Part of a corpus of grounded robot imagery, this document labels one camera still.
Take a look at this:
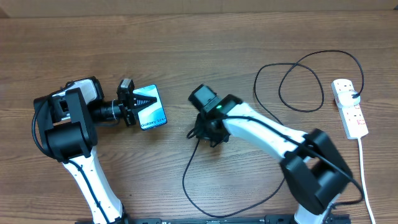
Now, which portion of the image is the white power strip cord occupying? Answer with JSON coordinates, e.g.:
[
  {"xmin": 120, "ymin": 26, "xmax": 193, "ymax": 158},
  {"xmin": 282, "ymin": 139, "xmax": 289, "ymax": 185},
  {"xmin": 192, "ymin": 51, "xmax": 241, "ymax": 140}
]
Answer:
[{"xmin": 357, "ymin": 138, "xmax": 376, "ymax": 224}]

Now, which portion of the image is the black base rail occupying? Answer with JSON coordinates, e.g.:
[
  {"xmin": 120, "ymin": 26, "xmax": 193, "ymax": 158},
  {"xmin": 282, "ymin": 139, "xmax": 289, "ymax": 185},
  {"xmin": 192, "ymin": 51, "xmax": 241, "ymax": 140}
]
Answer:
[{"xmin": 74, "ymin": 213, "xmax": 352, "ymax": 224}]

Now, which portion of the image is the Samsung Galaxy smartphone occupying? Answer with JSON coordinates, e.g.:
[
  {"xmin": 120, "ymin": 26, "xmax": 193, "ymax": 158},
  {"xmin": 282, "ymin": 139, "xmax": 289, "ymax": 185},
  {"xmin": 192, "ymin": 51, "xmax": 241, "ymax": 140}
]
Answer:
[{"xmin": 133, "ymin": 84, "xmax": 167, "ymax": 130}]

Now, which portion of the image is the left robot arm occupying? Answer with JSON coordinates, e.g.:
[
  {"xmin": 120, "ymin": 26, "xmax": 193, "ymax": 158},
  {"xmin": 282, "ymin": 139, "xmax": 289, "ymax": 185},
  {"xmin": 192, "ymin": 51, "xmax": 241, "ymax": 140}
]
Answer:
[{"xmin": 31, "ymin": 77, "xmax": 167, "ymax": 223}]

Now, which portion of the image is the white power strip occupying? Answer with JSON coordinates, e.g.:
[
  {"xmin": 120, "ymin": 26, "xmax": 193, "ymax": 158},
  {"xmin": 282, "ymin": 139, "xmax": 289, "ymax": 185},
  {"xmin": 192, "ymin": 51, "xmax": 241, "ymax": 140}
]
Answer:
[{"xmin": 331, "ymin": 79, "xmax": 369, "ymax": 139}]

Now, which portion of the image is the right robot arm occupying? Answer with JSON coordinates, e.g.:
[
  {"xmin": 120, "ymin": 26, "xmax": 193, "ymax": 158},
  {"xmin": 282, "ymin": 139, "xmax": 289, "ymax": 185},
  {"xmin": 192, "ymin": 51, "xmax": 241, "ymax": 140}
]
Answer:
[{"xmin": 187, "ymin": 85, "xmax": 353, "ymax": 223}]

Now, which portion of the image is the white charger plug adapter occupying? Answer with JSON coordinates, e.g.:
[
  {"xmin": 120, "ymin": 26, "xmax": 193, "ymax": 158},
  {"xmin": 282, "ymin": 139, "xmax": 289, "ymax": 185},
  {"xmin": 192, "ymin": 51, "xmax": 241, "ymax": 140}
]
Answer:
[{"xmin": 335, "ymin": 91, "xmax": 361, "ymax": 108}]

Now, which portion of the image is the black USB charging cable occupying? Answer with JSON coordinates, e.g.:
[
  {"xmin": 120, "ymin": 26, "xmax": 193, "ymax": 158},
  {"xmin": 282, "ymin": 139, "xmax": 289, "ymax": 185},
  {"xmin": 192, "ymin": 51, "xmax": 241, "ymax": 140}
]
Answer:
[{"xmin": 182, "ymin": 50, "xmax": 365, "ymax": 219}]

